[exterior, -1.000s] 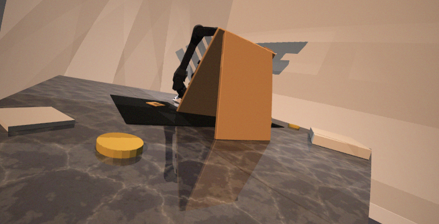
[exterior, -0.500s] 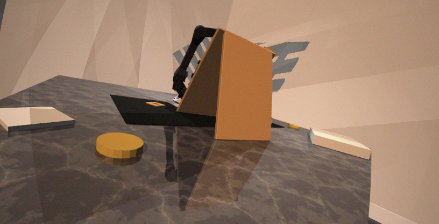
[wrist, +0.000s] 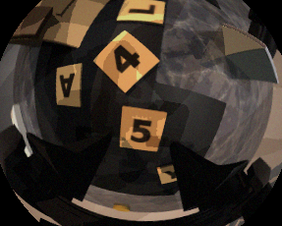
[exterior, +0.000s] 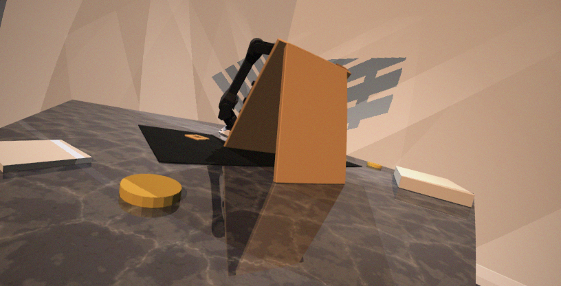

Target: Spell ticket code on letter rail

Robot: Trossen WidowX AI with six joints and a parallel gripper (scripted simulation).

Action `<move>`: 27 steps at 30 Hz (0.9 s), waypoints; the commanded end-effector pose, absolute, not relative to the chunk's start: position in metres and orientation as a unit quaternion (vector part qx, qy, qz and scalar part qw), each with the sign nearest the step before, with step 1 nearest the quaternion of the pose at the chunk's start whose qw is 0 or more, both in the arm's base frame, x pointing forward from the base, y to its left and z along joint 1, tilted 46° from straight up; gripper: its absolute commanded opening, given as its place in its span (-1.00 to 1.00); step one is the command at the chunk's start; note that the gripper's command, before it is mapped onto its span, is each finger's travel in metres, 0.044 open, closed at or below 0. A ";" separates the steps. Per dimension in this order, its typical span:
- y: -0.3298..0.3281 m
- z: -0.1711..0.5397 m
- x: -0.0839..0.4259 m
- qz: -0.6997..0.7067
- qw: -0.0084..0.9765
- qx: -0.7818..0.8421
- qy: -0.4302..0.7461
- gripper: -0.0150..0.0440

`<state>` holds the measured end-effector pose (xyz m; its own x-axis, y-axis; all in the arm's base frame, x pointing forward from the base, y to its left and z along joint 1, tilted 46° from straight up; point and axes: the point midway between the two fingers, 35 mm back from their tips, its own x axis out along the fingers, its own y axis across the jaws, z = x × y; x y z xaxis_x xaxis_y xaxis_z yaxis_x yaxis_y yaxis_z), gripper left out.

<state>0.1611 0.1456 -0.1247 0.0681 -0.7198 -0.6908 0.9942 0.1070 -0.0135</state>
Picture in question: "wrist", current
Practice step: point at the yellow flat disc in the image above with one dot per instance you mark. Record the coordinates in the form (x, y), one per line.
(121, 208)

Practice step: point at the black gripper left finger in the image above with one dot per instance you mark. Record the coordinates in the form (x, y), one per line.
(74, 163)

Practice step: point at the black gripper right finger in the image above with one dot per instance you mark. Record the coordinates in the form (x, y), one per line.
(198, 178)

